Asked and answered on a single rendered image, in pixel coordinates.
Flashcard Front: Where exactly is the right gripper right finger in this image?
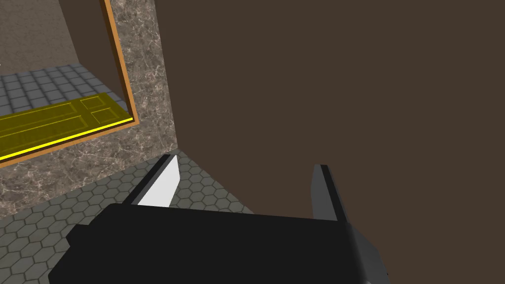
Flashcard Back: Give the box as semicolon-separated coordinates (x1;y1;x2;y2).
312;164;348;222

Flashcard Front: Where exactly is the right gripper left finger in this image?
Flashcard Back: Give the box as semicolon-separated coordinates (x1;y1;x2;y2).
121;154;182;208

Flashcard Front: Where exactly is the yellow panelled door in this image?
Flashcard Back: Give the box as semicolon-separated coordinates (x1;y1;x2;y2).
0;92;134;162

